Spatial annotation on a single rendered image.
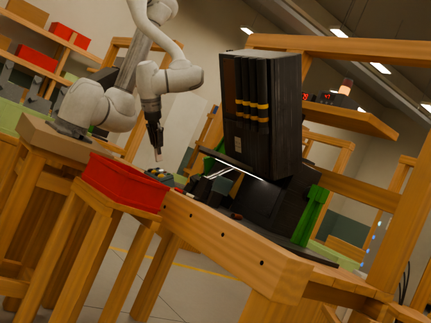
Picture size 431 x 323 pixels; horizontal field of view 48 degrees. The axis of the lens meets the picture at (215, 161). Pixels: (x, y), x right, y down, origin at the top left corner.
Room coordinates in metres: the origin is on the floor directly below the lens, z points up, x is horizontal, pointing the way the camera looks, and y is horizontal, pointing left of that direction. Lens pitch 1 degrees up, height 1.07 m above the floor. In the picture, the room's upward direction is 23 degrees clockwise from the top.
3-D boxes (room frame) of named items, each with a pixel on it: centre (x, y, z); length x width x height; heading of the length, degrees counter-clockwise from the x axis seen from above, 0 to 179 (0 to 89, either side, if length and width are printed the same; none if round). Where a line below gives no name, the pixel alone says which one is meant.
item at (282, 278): (2.14, 0.08, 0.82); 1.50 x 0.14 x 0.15; 38
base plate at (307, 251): (2.31, -0.14, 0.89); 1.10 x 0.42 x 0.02; 38
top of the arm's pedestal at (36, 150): (2.28, 0.69, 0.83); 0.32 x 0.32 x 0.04; 34
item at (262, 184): (2.31, -0.32, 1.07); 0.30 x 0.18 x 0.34; 38
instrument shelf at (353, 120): (2.47, -0.34, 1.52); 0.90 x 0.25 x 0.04; 38
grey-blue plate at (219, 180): (2.14, -0.07, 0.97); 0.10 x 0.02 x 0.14; 128
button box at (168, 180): (2.28, 0.21, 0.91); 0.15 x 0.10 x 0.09; 38
